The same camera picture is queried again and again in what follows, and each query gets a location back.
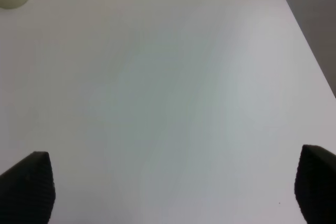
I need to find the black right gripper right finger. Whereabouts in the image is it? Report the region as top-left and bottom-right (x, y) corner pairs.
(294, 145), (335, 224)

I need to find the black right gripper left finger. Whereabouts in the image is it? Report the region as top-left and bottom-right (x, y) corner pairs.
(1, 152), (56, 224)

